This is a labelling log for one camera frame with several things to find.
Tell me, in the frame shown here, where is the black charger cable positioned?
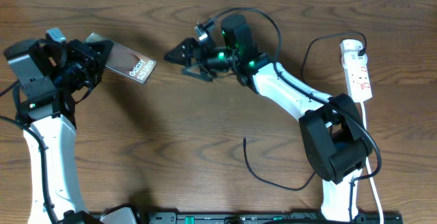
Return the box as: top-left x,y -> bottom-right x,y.
242,31 -> 368,192

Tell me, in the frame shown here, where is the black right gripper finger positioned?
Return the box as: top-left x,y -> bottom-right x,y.
164,38 -> 198,66
182,66 -> 215,82

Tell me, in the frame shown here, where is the white power strip cord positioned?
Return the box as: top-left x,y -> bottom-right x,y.
360,101 -> 385,224

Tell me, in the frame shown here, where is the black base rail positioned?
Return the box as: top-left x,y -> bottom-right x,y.
90,204 -> 404,224

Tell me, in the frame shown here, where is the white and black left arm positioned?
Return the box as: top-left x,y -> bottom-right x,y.
1,39 -> 113,223

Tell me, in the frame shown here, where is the silver Galaxy smartphone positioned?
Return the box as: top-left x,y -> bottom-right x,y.
85,33 -> 157,84

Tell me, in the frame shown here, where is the white power strip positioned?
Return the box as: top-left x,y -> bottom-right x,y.
340,39 -> 372,103

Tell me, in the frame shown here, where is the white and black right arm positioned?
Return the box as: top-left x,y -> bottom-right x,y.
164,14 -> 376,222

